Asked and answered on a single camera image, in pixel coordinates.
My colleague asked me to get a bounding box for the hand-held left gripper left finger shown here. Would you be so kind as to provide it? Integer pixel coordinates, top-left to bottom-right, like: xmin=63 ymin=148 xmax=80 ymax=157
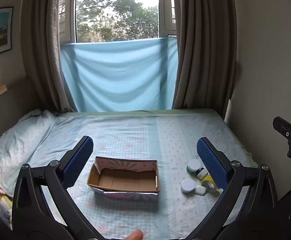
xmin=12 ymin=135 xmax=103 ymax=240

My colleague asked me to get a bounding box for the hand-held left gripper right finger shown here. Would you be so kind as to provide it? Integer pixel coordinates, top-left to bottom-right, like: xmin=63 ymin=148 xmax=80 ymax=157
xmin=186 ymin=137 xmax=278 ymax=240

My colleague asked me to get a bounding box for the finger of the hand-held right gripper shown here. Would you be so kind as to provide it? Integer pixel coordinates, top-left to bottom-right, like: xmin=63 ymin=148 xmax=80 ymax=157
xmin=273 ymin=116 xmax=291 ymax=143

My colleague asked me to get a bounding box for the green jar with white lid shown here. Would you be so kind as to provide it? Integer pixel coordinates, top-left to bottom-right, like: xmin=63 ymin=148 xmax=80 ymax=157
xmin=187 ymin=159 xmax=204 ymax=175

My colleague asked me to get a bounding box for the cardboard box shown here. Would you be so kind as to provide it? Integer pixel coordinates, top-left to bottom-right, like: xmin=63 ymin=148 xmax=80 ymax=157
xmin=87 ymin=156 xmax=160 ymax=202

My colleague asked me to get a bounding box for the person's left hand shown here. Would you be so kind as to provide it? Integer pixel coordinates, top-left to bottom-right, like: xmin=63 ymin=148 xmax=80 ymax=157
xmin=124 ymin=229 xmax=144 ymax=240

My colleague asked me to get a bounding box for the yellow tape roll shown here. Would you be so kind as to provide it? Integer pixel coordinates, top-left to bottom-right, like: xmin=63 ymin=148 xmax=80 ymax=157
xmin=201 ymin=174 xmax=217 ymax=192

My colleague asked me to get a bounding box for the white earbud case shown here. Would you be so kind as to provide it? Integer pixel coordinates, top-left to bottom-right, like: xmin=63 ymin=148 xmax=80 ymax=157
xmin=194 ymin=185 xmax=207 ymax=196

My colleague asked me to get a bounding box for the white round lidded jar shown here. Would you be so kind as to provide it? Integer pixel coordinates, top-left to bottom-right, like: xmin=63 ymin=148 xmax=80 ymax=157
xmin=181 ymin=179 xmax=196 ymax=193

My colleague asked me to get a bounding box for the pale blue dotted quilt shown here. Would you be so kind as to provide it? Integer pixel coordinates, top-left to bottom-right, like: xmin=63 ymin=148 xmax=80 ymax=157
xmin=0 ymin=109 xmax=61 ymax=198

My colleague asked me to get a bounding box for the floral checked bed sheet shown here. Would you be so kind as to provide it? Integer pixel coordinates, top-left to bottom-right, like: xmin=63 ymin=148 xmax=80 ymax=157
xmin=0 ymin=111 xmax=257 ymax=240

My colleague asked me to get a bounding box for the pale green mattress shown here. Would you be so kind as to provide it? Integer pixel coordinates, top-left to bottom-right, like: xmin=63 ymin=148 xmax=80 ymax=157
xmin=58 ymin=108 xmax=259 ymax=168

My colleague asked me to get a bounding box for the grey headboard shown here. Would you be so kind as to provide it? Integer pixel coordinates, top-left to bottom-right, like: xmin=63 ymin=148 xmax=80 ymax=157
xmin=0 ymin=77 xmax=39 ymax=140

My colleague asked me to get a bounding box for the colourful patterned cloth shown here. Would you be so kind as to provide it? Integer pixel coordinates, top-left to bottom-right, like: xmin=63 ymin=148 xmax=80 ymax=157
xmin=0 ymin=192 xmax=14 ymax=230

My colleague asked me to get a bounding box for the light blue hanging cloth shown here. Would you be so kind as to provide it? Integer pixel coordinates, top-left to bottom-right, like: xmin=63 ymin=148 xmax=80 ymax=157
xmin=60 ymin=37 xmax=179 ymax=113

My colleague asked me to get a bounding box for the brown curtain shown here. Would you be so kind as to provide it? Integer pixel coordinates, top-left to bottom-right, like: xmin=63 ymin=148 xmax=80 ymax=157
xmin=169 ymin=0 xmax=238 ymax=110
xmin=20 ymin=0 xmax=78 ymax=113

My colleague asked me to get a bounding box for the window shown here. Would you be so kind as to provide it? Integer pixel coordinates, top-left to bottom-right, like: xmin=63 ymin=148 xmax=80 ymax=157
xmin=59 ymin=0 xmax=178 ymax=43

